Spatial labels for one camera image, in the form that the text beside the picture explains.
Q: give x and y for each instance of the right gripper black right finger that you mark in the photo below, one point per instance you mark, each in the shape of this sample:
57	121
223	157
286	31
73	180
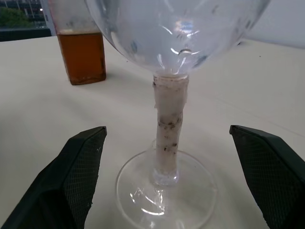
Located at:
278	179

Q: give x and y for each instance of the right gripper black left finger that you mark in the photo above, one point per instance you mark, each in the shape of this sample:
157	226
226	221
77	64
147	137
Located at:
59	181

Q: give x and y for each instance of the clear wine glass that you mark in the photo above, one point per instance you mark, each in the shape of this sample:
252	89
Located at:
169	119

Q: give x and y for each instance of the plastic bottle with red liquid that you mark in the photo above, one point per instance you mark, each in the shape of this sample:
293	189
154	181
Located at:
81	57

